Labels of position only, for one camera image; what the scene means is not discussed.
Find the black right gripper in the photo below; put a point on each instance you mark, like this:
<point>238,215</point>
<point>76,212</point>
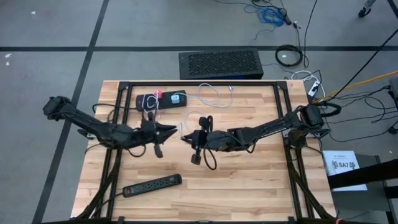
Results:
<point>202,138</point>

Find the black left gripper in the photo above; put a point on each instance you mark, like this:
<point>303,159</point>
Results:
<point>150,130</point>

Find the black wide power strip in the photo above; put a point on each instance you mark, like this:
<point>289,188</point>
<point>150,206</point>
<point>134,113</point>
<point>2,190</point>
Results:
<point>168,101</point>

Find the light blue USB charger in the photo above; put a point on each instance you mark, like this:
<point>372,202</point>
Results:
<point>175,99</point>

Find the pink USB charger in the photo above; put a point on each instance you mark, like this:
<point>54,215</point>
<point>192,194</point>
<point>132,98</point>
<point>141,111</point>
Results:
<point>158,94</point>

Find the black slim power strip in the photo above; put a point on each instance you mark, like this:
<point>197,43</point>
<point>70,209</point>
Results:
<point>152,185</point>

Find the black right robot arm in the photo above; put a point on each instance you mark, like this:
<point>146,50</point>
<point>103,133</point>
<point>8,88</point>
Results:
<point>264,129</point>

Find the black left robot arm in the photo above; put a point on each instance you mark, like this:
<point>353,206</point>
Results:
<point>93,126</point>

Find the black perforated computer case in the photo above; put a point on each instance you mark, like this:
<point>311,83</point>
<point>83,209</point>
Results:
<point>220,63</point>

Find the white power strip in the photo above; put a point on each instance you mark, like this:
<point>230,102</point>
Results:
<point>314,88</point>

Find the white printed paper sheet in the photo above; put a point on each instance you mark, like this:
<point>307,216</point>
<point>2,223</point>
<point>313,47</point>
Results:
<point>342,177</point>

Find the black angled beam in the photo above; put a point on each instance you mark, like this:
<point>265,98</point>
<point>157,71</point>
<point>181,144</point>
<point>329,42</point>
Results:
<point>367,174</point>

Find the gray metal cart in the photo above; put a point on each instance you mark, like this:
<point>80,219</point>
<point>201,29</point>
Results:
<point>373,205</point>

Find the gray box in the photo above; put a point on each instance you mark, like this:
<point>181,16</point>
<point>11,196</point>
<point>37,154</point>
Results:
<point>394,90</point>

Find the black caster wheel leg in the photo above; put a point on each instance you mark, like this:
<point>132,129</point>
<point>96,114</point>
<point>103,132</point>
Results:
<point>363,12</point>

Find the black metal table frame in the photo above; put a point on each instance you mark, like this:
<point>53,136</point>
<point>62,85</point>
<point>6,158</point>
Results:
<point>202,83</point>

